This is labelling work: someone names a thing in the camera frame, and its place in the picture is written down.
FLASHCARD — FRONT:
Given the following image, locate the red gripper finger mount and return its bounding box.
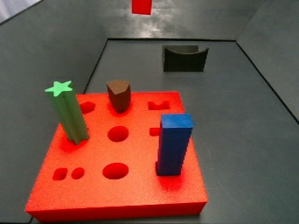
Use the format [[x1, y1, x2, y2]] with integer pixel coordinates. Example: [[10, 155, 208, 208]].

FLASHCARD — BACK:
[[130, 0, 152, 15]]

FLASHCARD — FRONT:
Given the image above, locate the arch shaped block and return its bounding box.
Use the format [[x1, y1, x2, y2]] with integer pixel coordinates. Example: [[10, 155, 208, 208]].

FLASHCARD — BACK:
[[162, 45, 209, 72]]

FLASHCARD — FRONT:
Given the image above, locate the peg board with holes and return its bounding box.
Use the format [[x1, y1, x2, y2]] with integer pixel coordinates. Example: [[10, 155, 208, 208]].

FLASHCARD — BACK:
[[25, 92, 208, 222]]

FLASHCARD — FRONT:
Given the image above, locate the brown pentagon peg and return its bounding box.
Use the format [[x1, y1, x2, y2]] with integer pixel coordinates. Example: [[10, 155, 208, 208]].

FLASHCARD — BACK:
[[106, 80, 130, 113]]

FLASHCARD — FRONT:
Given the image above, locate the green star peg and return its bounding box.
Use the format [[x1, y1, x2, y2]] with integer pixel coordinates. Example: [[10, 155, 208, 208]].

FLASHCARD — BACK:
[[44, 80, 89, 144]]

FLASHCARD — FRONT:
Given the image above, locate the blue square peg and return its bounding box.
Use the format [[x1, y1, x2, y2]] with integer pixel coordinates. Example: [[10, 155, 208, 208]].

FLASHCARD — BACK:
[[156, 114, 193, 176]]

